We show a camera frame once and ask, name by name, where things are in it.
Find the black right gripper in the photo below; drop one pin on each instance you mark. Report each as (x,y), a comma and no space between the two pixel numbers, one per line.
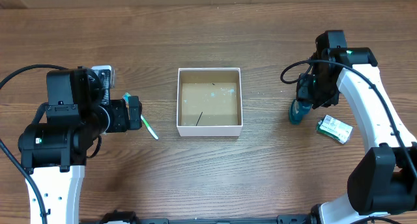
(303,94)

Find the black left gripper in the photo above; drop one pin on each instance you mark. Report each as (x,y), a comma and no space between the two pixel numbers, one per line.
(133,112)

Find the blue mouthwash bottle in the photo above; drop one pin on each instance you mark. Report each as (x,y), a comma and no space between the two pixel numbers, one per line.
(298,110)

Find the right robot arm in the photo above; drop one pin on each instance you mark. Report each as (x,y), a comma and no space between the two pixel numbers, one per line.
(384,182)

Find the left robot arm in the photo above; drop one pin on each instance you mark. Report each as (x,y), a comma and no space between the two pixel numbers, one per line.
(54,146)

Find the green white toothbrush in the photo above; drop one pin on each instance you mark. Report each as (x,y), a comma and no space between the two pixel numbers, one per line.
(147,125)

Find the green white soap packet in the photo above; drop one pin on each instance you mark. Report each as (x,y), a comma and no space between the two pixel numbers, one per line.
(335,129)

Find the black stick in box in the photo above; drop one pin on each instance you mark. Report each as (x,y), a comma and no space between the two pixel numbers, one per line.
(199,119)

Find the white cardboard box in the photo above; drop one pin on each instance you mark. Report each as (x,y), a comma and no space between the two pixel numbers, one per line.
(215,91)

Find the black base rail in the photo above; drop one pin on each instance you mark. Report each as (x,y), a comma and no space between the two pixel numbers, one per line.
(133,218)

